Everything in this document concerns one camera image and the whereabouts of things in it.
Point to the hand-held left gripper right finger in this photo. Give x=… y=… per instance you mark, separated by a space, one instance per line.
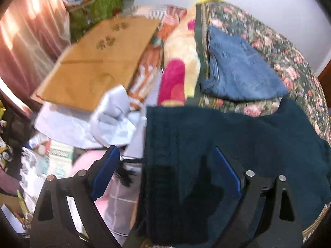
x=227 y=171

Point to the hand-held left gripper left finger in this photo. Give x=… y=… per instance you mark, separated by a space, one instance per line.
x=106 y=170

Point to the dark teal fleece pants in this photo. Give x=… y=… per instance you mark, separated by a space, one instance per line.
x=186 y=134

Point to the pink checked bag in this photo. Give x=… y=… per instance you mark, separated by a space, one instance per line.
x=121 y=206

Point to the white crumpled cloth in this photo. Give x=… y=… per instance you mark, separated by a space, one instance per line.
x=111 y=113

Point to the pile of papers and packets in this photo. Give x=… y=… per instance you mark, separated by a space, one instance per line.
x=38 y=165

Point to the pink and yellow blanket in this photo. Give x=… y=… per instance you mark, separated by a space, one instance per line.
x=173 y=82

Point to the folded blue jeans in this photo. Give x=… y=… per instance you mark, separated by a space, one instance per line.
x=240 y=67

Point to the flattened cardboard box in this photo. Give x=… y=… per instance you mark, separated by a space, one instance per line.
x=98 y=62

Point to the orange striped cloth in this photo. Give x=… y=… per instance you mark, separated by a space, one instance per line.
x=150 y=64

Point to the floral bedspread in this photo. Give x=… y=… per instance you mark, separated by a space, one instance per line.
x=284 y=51

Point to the green patterned bag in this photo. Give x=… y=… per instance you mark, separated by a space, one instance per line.
x=95 y=13

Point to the pink curtain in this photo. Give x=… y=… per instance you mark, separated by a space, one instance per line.
x=25 y=31

